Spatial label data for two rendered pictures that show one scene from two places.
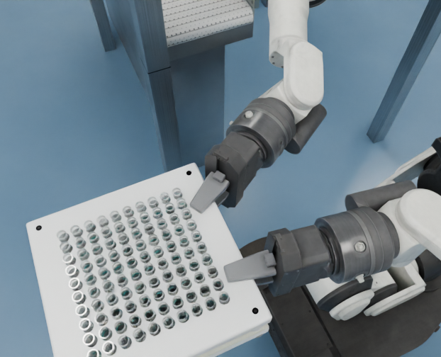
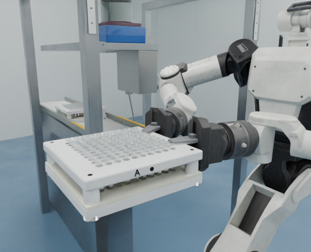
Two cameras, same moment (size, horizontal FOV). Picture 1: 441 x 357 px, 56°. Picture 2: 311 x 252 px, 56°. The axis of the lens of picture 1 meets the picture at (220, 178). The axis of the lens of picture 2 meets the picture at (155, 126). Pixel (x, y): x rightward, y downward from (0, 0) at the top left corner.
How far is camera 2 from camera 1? 0.52 m
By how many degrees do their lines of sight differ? 44
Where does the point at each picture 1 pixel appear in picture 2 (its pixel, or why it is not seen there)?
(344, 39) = (197, 193)
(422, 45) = (240, 164)
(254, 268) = (185, 138)
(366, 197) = not seen: hidden behind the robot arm
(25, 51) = not seen: outside the picture
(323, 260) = (221, 128)
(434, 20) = not seen: hidden behind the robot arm
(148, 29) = (94, 129)
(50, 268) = (62, 149)
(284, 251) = (199, 119)
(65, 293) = (73, 154)
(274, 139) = (178, 115)
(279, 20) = (167, 93)
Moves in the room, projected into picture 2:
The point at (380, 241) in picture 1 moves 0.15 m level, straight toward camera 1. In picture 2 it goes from (246, 124) to (224, 140)
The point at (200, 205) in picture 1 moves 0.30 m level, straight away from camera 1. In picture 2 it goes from (147, 129) to (124, 107)
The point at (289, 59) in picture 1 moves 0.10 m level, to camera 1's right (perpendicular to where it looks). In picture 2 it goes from (176, 96) to (206, 95)
